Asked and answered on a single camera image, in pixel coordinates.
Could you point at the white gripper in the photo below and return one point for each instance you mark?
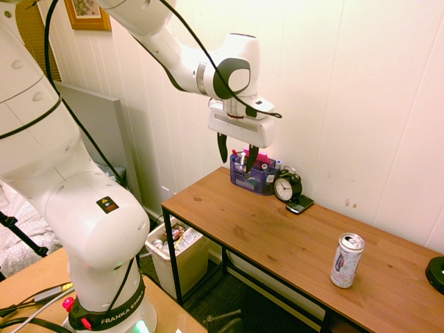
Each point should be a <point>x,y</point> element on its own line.
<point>243,131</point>

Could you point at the white floral drink can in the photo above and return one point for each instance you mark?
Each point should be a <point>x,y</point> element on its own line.
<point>346,262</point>

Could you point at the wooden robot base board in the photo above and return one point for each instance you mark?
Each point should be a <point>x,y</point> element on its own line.
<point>31,277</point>

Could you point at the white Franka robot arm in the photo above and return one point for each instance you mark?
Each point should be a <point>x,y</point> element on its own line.
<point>86,215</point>

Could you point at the silver crushed can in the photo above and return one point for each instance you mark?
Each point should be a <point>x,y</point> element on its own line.
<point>158,243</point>

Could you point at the white plastic trash bin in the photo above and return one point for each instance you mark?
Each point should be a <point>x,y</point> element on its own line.
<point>189,267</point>

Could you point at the pink sticky note pad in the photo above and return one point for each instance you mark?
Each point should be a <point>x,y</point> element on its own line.
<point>262,157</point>

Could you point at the purple desk organizer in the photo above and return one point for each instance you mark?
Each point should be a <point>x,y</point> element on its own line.
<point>253,180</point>

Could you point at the black twin-bell alarm clock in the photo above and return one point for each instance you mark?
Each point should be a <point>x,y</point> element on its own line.
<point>287,187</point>

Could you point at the black mobile phone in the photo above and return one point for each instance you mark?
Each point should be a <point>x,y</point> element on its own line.
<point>300,204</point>

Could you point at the white paper package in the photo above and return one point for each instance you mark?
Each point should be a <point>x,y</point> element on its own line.
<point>186,238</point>

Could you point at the dark snack wrapper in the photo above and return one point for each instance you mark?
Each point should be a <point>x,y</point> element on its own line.
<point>175,231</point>

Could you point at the grey flat board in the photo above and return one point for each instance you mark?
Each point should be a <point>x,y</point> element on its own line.
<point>100,128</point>

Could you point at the black clamp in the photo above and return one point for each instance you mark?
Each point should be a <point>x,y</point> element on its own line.
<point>223,320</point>

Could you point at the wooden framed picture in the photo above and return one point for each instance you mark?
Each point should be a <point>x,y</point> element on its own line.
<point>88,14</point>

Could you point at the white patterned bed cover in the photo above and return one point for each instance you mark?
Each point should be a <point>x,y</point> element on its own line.
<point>24,225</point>

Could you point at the red knob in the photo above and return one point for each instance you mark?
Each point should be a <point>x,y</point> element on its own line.
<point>68,304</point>
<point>86,323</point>

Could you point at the black tripod leg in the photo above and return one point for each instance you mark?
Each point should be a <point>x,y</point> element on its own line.
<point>24,237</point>

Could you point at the tan window blind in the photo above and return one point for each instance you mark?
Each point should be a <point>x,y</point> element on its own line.
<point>34,38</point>

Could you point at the black round device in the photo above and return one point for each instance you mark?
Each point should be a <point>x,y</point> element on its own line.
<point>436,275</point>

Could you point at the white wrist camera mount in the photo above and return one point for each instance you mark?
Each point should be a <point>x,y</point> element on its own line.
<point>261,104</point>

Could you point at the wooden table black frame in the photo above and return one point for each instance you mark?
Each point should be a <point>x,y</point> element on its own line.
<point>173,256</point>

